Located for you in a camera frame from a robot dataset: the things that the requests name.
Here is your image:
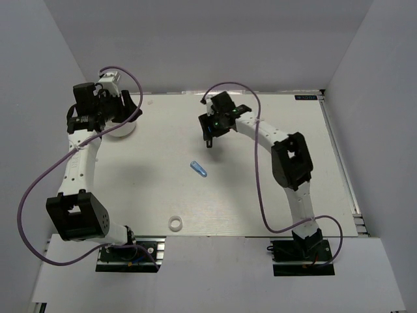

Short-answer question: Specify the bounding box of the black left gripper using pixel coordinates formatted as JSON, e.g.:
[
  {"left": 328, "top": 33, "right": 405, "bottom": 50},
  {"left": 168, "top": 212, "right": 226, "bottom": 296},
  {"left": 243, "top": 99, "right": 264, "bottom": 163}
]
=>
[{"left": 96, "top": 90, "right": 143, "bottom": 124}]

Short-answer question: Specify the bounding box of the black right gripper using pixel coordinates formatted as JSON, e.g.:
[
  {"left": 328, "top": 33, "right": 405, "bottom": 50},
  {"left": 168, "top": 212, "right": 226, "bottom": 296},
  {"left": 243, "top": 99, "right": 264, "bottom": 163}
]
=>
[{"left": 199, "top": 110, "right": 231, "bottom": 142}]

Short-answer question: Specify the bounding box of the blue cap black highlighter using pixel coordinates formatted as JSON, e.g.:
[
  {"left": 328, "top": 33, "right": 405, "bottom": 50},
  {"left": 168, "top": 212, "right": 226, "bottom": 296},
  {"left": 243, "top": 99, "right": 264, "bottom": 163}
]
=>
[{"left": 203, "top": 127, "right": 212, "bottom": 149}]

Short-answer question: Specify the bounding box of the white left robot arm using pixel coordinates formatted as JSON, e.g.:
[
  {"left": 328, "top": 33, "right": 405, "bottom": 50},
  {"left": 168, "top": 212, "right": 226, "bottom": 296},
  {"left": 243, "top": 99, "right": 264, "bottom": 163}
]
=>
[{"left": 46, "top": 79, "right": 142, "bottom": 260}]

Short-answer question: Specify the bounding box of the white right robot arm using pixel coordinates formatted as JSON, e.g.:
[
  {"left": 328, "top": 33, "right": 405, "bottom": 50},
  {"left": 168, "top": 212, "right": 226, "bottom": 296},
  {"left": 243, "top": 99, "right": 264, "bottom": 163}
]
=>
[{"left": 199, "top": 91, "right": 323, "bottom": 260}]

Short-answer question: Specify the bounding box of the white round divided organizer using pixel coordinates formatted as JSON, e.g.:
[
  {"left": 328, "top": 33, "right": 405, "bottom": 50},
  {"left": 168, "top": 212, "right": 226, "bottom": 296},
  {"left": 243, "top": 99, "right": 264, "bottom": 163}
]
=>
[{"left": 105, "top": 121, "right": 137, "bottom": 138}]

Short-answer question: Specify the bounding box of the right black logo sticker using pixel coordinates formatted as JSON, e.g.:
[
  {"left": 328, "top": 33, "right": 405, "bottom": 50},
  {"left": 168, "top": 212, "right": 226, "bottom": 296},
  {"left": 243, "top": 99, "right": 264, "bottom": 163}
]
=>
[{"left": 295, "top": 95, "right": 318, "bottom": 100}]

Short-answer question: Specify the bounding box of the clear tape roll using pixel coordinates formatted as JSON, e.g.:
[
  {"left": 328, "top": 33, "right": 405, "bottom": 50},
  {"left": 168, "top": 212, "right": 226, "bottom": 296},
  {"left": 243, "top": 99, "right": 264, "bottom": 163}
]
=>
[{"left": 168, "top": 216, "right": 183, "bottom": 233}]

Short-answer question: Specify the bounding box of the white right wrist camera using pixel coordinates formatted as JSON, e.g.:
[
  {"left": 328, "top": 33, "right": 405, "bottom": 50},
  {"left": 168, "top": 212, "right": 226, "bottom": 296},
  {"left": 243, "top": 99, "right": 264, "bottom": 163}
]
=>
[{"left": 200, "top": 98, "right": 215, "bottom": 116}]

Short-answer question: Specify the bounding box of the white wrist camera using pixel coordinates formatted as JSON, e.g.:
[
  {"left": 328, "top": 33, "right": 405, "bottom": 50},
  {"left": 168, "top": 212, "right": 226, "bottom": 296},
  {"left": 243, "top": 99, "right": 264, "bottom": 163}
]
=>
[
  {"left": 200, "top": 98, "right": 215, "bottom": 116},
  {"left": 98, "top": 71, "right": 121, "bottom": 97}
]

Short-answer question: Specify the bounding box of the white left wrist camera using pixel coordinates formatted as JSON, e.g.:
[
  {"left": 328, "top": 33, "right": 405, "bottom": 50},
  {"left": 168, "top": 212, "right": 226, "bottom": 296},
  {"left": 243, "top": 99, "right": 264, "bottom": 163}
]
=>
[{"left": 98, "top": 71, "right": 121, "bottom": 97}]

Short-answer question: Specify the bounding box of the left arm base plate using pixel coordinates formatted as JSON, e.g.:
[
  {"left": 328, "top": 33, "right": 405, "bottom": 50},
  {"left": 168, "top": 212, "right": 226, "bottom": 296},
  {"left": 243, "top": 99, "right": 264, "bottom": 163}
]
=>
[{"left": 95, "top": 237, "right": 165, "bottom": 273}]

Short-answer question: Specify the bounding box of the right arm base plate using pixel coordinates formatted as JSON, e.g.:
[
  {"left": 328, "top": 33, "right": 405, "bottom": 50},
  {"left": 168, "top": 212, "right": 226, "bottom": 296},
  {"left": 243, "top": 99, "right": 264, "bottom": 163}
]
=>
[{"left": 266, "top": 239, "right": 335, "bottom": 277}]

